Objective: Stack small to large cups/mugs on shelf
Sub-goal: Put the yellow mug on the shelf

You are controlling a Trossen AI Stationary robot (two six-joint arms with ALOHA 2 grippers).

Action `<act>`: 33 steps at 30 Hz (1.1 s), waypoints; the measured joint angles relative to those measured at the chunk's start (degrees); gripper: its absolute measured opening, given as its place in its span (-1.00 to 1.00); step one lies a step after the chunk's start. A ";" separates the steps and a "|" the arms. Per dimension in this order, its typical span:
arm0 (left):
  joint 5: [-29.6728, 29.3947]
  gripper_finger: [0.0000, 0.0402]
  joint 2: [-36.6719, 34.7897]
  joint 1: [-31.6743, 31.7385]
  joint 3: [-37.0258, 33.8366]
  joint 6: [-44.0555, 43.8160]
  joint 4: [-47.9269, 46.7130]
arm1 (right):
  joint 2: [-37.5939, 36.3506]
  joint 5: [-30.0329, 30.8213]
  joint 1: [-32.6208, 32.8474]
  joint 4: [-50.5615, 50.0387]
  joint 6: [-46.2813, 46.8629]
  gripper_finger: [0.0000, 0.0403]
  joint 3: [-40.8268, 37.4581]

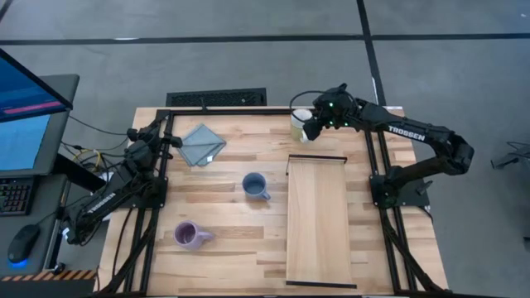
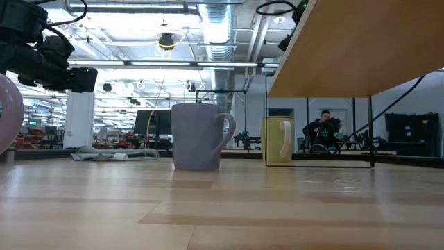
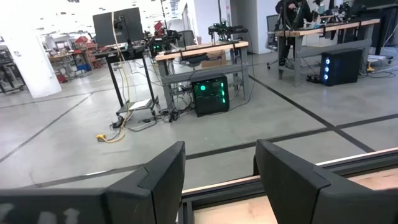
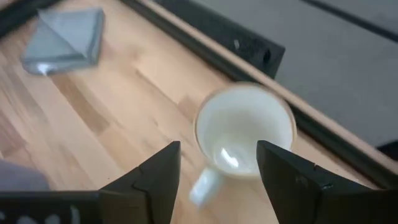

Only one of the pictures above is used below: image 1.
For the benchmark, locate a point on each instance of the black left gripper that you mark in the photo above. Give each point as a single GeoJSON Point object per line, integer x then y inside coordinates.
{"type": "Point", "coordinates": [152, 140]}

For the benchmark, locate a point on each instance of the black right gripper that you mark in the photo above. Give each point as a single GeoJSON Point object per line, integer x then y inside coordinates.
{"type": "Point", "coordinates": [337, 108]}

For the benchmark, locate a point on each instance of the white ceramic mug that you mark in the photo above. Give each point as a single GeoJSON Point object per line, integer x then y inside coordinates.
{"type": "Point", "coordinates": [299, 124]}

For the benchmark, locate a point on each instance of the blue ceramic mug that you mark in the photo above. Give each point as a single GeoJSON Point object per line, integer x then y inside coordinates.
{"type": "Point", "coordinates": [253, 187]}

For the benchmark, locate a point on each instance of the purple ceramic mug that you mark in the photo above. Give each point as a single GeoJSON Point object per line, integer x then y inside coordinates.
{"type": "Point", "coordinates": [186, 235]}

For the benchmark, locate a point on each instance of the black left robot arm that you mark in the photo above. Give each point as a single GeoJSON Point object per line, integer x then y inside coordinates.
{"type": "Point", "coordinates": [101, 203]}

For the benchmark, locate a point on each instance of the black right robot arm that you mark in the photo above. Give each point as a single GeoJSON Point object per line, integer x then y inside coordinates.
{"type": "Point", "coordinates": [408, 133]}

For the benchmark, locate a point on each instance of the grey folded cloth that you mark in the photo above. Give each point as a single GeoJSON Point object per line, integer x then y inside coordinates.
{"type": "Point", "coordinates": [203, 145]}

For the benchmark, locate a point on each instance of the black floor vent grate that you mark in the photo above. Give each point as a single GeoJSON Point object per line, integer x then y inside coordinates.
{"type": "Point", "coordinates": [215, 97]}

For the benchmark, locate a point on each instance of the white label sticker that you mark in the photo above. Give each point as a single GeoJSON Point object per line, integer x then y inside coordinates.
{"type": "Point", "coordinates": [395, 107]}

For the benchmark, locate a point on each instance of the grey side desk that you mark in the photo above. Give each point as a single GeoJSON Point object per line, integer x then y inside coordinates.
{"type": "Point", "coordinates": [41, 215]}

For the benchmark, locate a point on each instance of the grey-bezel computer monitor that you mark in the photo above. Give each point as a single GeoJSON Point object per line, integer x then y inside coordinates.
{"type": "Point", "coordinates": [20, 142]}

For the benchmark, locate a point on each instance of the black-bezel computer monitor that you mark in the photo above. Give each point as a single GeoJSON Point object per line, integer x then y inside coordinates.
{"type": "Point", "coordinates": [25, 91]}

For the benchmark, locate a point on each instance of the black backlit keyboard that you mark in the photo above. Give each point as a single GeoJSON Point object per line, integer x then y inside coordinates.
{"type": "Point", "coordinates": [14, 196]}

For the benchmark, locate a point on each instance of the black computer mouse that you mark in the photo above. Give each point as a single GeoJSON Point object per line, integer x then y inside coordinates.
{"type": "Point", "coordinates": [22, 242]}

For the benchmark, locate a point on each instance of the black yellow hazard tape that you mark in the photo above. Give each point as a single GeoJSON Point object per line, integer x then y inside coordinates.
{"type": "Point", "coordinates": [49, 275]}

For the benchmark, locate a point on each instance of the black floor stand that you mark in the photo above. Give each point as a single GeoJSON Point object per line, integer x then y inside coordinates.
{"type": "Point", "coordinates": [511, 159]}

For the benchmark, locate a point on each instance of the black aluminium table frame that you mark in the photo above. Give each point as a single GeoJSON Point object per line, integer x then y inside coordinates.
{"type": "Point", "coordinates": [269, 111]}

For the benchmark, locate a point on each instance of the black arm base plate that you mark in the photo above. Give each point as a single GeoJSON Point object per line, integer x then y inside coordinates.
{"type": "Point", "coordinates": [414, 198]}
{"type": "Point", "coordinates": [159, 203]}

